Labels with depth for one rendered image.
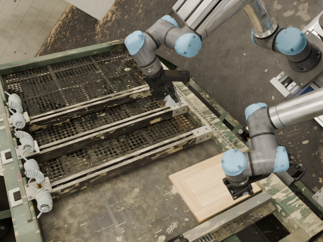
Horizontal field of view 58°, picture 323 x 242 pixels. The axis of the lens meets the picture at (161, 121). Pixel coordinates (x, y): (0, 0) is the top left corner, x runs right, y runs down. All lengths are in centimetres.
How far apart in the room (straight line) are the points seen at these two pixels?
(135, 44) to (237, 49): 223
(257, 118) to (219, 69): 226
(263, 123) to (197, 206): 76
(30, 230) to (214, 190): 92
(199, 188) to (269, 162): 79
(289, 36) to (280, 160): 70
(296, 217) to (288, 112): 84
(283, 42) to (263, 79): 147
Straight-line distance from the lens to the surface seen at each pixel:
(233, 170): 90
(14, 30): 681
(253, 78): 296
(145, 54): 105
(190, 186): 165
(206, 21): 71
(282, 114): 93
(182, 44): 95
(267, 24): 147
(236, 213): 158
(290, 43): 146
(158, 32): 106
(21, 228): 153
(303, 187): 241
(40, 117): 206
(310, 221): 169
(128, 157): 170
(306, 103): 91
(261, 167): 93
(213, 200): 163
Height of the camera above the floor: 249
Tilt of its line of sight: 46 degrees down
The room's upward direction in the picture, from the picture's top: 71 degrees counter-clockwise
